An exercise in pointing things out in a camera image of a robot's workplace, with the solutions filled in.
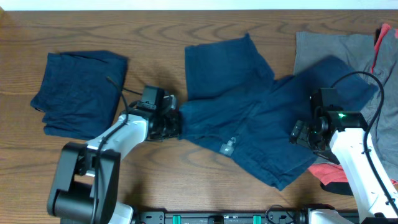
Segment red black garment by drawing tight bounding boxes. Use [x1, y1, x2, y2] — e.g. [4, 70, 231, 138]
[307, 23, 398, 196]

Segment navy blue shorts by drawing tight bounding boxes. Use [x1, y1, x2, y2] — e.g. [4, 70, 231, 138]
[180, 35, 377, 190]

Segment grey shorts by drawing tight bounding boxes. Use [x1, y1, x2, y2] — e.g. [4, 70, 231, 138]
[294, 24, 397, 180]

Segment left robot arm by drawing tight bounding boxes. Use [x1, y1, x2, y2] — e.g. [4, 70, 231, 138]
[47, 95, 179, 224]

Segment folded navy shorts left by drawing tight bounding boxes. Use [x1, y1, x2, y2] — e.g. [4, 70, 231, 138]
[30, 50, 128, 140]

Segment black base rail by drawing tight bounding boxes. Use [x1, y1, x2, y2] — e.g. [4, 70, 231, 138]
[130, 203, 361, 224]

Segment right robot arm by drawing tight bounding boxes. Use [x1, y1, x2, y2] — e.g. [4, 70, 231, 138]
[289, 111, 397, 223]

